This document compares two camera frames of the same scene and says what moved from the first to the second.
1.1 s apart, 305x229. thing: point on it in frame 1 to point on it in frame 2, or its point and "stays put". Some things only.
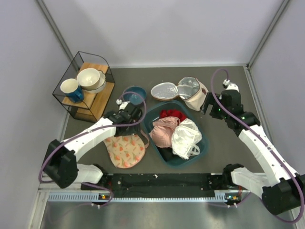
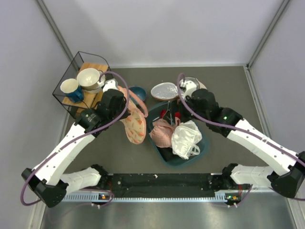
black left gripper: (134, 129) to (126, 114)
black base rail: (187, 185) stays put
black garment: (167, 153) stays put
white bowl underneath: (102, 84) stays put
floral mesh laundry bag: (125, 151) to (135, 119)
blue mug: (73, 89) stays put
